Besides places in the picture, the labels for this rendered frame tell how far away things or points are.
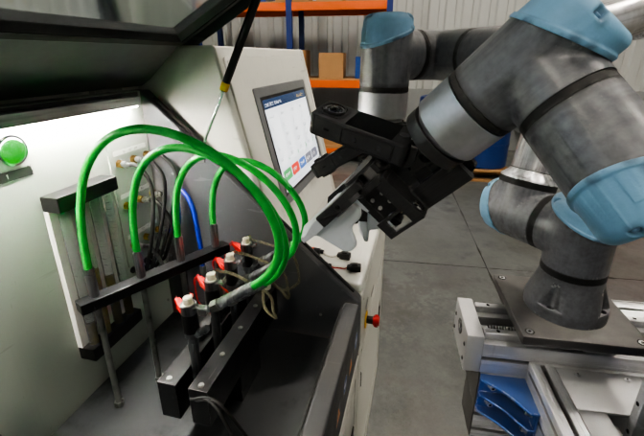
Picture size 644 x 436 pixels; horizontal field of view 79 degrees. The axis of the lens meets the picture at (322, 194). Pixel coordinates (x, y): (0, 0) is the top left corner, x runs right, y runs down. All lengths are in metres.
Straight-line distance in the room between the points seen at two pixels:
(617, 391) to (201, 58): 1.08
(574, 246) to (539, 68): 0.56
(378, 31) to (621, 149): 0.37
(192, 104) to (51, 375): 0.63
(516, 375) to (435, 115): 0.70
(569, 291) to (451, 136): 0.58
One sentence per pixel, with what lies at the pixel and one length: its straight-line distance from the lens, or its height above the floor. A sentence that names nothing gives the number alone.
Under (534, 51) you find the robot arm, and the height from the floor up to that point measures 1.53.
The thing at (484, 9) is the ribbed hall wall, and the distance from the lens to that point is 7.13.
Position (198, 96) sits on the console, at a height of 1.44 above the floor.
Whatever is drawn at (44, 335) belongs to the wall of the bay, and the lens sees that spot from 0.93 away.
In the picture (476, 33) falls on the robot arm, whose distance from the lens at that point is 0.61.
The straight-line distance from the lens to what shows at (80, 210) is 0.78.
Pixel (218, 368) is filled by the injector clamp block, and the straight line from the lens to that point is 0.81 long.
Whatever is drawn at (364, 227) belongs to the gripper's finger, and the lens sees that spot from 0.66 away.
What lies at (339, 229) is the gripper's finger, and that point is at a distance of 0.46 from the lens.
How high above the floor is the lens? 1.53
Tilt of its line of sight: 20 degrees down
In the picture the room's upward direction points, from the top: straight up
